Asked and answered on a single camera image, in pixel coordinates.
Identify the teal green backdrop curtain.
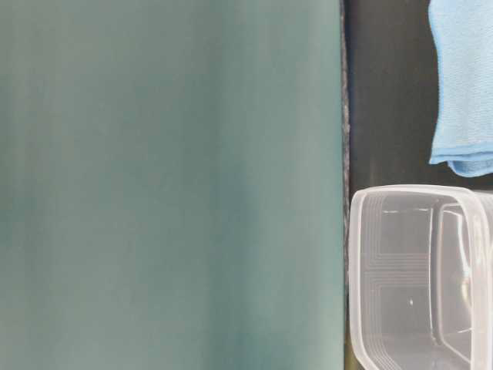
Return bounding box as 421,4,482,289
1,1,344,369

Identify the clear plastic container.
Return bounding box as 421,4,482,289
348,185,492,369

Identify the folded light blue towel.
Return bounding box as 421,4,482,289
428,1,492,177

